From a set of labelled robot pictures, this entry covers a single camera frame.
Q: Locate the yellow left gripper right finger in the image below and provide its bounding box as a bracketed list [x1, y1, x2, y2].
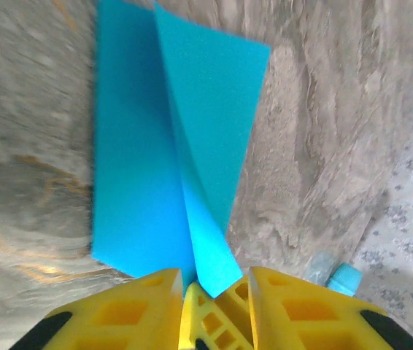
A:
[249, 265, 413, 350]

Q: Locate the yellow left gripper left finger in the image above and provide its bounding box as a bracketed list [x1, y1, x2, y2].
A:
[9, 268, 184, 350]

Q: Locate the teal cloth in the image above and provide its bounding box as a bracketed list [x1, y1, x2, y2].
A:
[91, 0, 272, 298]

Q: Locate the light blue tube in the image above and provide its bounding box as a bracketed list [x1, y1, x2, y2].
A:
[306, 251, 364, 297]

